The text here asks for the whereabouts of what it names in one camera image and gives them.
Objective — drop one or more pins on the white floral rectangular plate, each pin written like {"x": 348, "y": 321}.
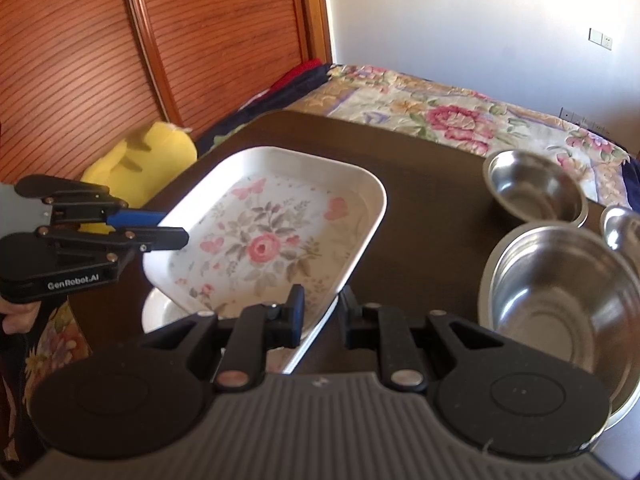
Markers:
{"x": 160, "y": 312}
{"x": 280, "y": 220}

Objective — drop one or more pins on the dark floral cloth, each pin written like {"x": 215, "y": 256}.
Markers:
{"x": 50, "y": 350}

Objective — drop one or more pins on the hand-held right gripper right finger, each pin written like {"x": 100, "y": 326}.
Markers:
{"x": 350, "y": 321}

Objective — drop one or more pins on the person's left hand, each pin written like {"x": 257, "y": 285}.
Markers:
{"x": 17, "y": 317}

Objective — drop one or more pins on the yellow plush toy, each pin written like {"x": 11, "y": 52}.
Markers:
{"x": 150, "y": 155}

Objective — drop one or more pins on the large stainless steel bowl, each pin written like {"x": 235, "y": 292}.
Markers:
{"x": 550, "y": 300}

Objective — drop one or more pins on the wooden slatted wardrobe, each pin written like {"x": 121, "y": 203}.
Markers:
{"x": 75, "y": 60}

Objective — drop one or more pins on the small stainless steel bowl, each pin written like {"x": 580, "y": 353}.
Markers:
{"x": 530, "y": 185}

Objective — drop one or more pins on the wall socket strip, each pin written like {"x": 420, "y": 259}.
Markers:
{"x": 582, "y": 120}

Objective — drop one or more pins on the red cloth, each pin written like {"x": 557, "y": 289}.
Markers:
{"x": 297, "y": 75}

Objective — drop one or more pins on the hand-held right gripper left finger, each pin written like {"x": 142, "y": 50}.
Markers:
{"x": 297, "y": 312}

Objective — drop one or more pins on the floral blanket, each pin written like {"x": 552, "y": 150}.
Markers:
{"x": 450, "y": 110}

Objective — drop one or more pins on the navy cloth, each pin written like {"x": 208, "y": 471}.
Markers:
{"x": 260, "y": 105}

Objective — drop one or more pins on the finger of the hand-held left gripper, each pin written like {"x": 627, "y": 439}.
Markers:
{"x": 140, "y": 218}
{"x": 160, "y": 240}

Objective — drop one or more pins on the white wall switch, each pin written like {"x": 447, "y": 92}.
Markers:
{"x": 600, "y": 38}

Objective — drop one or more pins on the medium stainless steel bowl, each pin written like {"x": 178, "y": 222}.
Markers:
{"x": 622, "y": 230}

